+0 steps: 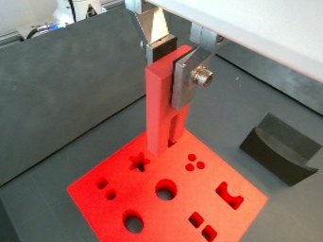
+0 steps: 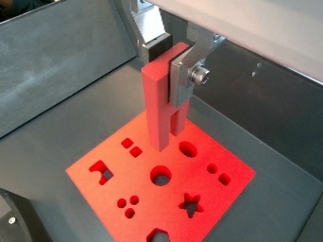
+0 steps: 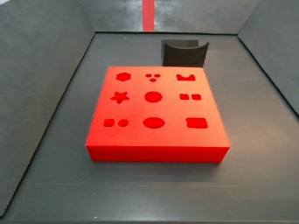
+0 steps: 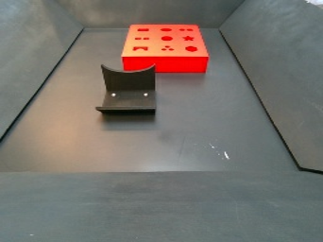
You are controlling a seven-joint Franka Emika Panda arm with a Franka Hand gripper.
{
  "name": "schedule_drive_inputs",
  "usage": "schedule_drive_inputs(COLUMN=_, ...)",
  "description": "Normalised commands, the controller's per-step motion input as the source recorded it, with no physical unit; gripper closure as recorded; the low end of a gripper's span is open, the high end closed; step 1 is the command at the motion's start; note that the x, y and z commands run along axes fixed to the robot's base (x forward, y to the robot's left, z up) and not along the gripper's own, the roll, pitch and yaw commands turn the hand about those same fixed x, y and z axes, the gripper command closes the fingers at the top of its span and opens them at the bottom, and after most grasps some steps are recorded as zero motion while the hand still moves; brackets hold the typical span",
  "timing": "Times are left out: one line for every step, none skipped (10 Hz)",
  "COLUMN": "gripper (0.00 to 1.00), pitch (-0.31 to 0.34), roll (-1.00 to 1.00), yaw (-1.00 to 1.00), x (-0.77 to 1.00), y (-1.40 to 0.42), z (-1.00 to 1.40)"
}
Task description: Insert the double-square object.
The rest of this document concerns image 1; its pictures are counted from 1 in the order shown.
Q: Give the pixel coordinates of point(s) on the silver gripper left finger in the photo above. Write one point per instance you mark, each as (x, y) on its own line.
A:
(157, 41)

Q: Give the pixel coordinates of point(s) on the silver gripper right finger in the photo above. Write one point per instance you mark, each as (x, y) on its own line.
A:
(191, 71)

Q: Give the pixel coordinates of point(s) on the red double-square peg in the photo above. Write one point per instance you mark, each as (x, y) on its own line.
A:
(165, 121)

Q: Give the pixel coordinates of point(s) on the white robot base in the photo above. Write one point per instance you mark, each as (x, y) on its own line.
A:
(69, 12)

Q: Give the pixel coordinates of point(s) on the black curved holder stand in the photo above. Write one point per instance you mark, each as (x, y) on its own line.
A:
(281, 149)

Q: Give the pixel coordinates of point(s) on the red shape-sorting block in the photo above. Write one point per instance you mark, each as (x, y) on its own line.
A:
(180, 197)

